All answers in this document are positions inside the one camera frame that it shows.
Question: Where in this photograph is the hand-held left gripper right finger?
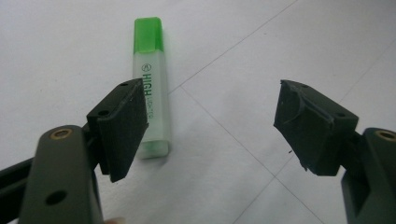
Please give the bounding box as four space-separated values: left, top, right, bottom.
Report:
273 79 360 177

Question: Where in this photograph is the green highlighter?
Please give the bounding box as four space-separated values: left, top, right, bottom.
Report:
132 16 172 160

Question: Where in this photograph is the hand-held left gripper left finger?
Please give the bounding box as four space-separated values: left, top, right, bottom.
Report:
86 77 149 184

